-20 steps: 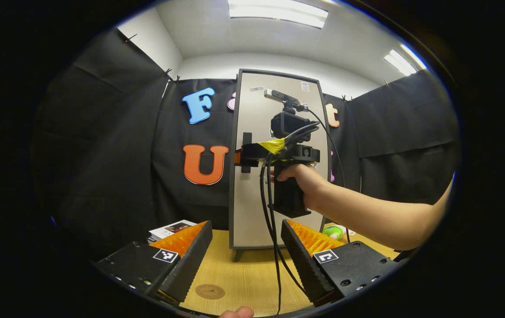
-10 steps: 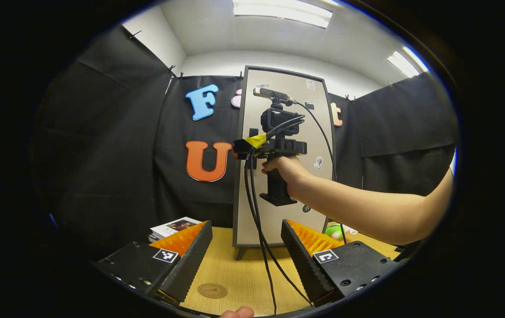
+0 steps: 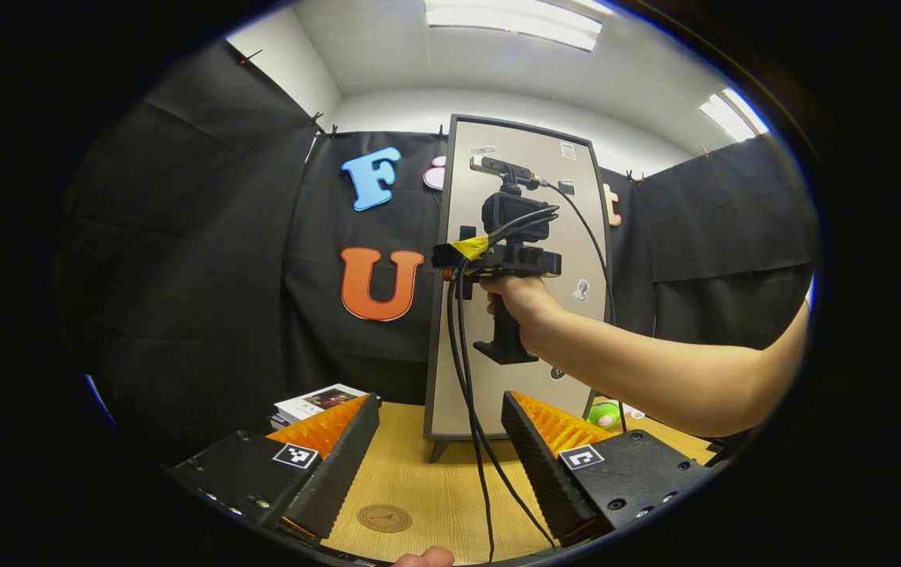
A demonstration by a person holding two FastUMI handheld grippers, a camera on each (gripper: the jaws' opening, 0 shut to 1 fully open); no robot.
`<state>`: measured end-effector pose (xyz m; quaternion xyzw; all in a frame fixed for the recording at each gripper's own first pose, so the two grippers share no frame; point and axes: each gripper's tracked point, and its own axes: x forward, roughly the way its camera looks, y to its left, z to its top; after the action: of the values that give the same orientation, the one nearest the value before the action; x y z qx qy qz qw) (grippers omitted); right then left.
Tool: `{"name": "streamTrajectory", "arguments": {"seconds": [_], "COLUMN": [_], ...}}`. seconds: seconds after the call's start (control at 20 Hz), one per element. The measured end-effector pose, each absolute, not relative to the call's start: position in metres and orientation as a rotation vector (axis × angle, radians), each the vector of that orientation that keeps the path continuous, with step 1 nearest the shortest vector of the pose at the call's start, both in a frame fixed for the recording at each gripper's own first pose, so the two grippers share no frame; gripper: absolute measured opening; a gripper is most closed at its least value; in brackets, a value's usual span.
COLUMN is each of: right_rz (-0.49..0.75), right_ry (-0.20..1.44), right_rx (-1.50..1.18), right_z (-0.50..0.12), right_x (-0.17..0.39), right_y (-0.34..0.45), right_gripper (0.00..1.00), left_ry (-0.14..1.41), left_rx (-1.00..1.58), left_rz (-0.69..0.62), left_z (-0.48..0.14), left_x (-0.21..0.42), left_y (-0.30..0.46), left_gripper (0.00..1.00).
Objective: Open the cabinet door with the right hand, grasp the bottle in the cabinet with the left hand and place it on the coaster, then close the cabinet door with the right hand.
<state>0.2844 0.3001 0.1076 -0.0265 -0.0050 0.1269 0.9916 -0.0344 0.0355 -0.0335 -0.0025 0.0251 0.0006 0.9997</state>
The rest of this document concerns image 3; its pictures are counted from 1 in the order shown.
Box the thin black cable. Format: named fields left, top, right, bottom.
left=537, top=180, right=628, bottom=434

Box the black cabinet door handle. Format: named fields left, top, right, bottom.
left=458, top=226, right=477, bottom=302

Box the long ceiling light panel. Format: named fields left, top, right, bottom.
left=425, top=0, right=603, bottom=52

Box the green plush toy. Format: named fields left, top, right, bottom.
left=586, top=398, right=644, bottom=430

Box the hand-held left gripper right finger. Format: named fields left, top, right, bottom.
left=500, top=390, right=713, bottom=548

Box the black backdrop cloth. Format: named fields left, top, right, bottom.
left=57, top=39, right=820, bottom=465

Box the grey cabinet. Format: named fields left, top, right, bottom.
left=423, top=114, right=615, bottom=464

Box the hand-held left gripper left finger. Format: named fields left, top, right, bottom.
left=163, top=392, right=382, bottom=540

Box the grey cabinet door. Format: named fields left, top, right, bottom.
left=433, top=122, right=607, bottom=438

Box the white book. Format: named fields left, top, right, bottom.
left=273, top=384, right=373, bottom=422

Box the small ceiling light panel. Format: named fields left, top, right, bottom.
left=699, top=87, right=770, bottom=143

